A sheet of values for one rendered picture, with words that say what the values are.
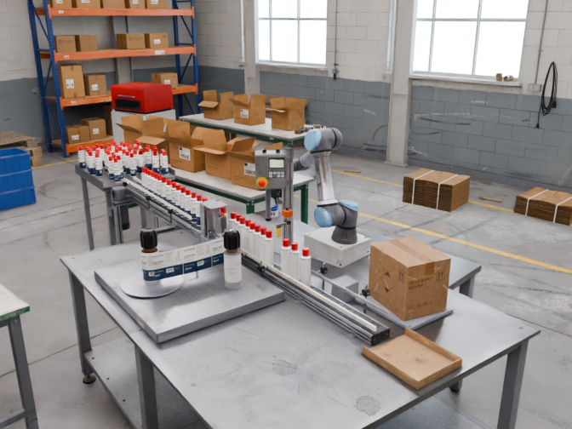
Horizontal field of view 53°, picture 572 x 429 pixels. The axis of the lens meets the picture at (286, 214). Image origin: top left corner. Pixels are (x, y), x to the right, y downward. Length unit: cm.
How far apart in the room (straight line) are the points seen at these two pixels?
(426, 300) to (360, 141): 684
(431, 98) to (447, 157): 87
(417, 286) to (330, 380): 63
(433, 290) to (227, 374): 101
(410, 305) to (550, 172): 558
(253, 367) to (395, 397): 57
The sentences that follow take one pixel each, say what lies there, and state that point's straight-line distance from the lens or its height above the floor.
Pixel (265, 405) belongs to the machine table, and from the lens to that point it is 216.
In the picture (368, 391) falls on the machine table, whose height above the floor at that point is 83.
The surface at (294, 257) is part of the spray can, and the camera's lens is 285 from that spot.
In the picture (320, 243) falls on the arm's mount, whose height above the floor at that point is 93.
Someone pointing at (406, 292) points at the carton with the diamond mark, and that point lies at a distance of 260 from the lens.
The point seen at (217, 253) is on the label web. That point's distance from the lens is 300.
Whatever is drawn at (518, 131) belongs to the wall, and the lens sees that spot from 810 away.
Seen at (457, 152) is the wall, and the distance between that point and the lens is 851.
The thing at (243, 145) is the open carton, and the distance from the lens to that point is 506.
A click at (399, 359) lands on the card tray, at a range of 244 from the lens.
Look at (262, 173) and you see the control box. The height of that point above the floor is 138.
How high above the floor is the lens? 215
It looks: 19 degrees down
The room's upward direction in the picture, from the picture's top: straight up
